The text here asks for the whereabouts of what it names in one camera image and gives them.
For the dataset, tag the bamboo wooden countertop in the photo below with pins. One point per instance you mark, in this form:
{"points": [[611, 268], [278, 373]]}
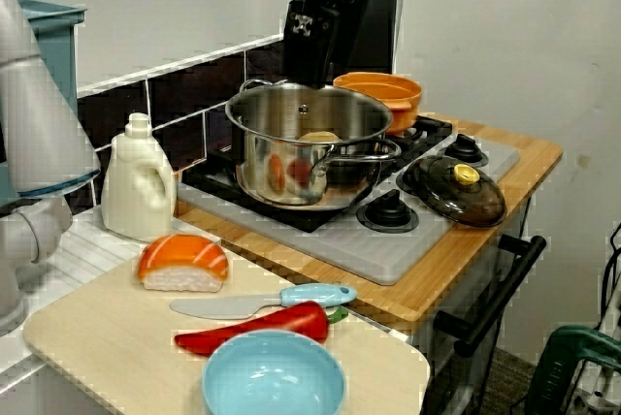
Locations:
{"points": [[436, 289]]}

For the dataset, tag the stainless steel pot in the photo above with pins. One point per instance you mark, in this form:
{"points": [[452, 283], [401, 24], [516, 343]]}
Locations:
{"points": [[271, 177]]}

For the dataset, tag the dark grey hood support panel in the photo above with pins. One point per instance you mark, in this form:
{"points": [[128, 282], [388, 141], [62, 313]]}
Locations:
{"points": [[383, 22]]}

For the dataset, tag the white foam board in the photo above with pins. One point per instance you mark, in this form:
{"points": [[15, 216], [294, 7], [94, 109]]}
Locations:
{"points": [[533, 95]]}

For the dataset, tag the light blue cabinet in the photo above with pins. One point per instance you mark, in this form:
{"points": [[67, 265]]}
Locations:
{"points": [[53, 46]]}

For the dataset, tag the white toy detergent bottle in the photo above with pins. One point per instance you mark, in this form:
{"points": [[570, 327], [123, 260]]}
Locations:
{"points": [[136, 192]]}

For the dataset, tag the black stove knob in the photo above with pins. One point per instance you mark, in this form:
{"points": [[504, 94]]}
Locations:
{"points": [[388, 211], [466, 148]]}

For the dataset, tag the light blue bowl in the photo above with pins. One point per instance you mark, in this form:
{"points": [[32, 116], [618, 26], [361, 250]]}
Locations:
{"points": [[271, 376]]}

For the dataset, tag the yellowish toy potato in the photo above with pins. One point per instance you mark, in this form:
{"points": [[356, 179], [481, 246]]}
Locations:
{"points": [[317, 136]]}

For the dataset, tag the dark tile backsplash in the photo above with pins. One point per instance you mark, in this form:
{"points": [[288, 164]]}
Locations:
{"points": [[184, 90]]}

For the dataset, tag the red toy pepper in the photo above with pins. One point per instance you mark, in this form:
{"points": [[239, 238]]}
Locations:
{"points": [[291, 323]]}

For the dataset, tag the black burner grate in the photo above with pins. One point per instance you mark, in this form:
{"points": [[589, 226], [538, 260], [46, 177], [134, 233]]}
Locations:
{"points": [[218, 177], [432, 126]]}

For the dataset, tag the pale wooden cutting board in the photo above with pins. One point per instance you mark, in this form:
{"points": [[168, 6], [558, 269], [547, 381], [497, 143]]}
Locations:
{"points": [[97, 337]]}

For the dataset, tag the white toy oven cabinet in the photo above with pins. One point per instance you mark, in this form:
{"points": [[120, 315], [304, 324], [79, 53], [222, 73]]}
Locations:
{"points": [[485, 366]]}

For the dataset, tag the salmon sushi toy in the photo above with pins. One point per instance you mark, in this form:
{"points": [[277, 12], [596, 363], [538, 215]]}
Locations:
{"points": [[179, 260]]}

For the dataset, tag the smoked glass lid yellow knob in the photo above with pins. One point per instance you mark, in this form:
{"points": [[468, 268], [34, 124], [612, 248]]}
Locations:
{"points": [[451, 197]]}

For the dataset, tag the grey toy stove panel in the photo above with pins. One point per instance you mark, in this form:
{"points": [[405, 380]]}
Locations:
{"points": [[349, 250]]}

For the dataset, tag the orange toy pot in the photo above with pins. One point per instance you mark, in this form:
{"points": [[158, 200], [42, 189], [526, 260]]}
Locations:
{"points": [[402, 109]]}

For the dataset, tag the grey toy faucet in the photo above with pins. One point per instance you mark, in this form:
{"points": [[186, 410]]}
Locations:
{"points": [[39, 119]]}

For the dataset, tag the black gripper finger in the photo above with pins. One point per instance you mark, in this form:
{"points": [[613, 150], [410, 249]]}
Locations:
{"points": [[310, 51]]}

